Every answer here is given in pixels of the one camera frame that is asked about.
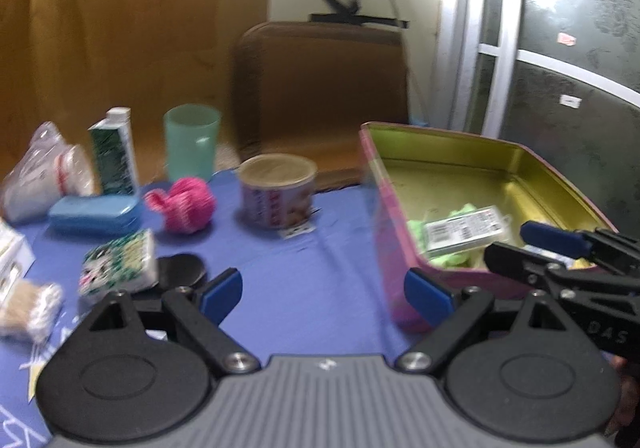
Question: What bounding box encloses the round snack can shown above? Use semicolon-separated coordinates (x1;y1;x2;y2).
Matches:
237;154;318;230

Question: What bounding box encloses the large white tissue pack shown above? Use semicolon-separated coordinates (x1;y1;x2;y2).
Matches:
0;220;36;290

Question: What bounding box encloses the black tape cross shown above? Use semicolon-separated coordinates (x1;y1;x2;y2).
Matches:
310;0;411;31

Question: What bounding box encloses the pink tin box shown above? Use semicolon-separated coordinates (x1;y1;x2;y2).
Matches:
360;122;618;334

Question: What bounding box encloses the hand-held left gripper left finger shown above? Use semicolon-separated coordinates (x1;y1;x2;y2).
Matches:
75;268;262;374

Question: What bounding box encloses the small pocket tissue pack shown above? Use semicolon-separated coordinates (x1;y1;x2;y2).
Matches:
80;230;158;304

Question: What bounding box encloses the bag of cotton swabs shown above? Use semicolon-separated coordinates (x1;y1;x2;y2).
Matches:
0;280;64;344

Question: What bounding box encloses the wooden board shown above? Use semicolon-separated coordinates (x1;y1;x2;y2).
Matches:
0;0;276;179

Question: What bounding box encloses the clear plastic case with label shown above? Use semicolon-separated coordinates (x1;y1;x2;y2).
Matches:
424;208;508;256

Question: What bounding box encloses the pink knitted pouch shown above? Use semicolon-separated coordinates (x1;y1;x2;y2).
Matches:
145;177;217;234

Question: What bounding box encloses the green drink carton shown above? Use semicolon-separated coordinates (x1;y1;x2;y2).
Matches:
89;108;140;196

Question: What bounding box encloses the white cable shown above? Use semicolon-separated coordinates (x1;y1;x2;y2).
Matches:
382;0;432;124

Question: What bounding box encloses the clear bag with white cup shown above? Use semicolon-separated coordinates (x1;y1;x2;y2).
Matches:
0;123;96;224

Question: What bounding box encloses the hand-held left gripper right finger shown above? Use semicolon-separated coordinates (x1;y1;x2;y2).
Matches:
397;268;576;374

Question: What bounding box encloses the teal plastic cup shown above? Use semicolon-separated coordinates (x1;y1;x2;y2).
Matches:
164;104;222;181

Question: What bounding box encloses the frosted glass sliding door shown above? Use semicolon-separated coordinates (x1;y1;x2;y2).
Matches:
435;0;640;279

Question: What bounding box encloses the blue plastic case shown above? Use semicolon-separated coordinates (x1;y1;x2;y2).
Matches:
48;194;142;235

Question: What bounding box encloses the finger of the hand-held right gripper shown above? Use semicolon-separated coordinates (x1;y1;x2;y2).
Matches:
520;220;640;276
484;242;640;301

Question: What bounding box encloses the blue printed tablecloth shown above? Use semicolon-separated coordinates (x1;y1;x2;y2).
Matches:
0;170;431;448

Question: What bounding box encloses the green cloth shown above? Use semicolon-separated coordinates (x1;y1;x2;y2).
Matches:
407;203;506;270

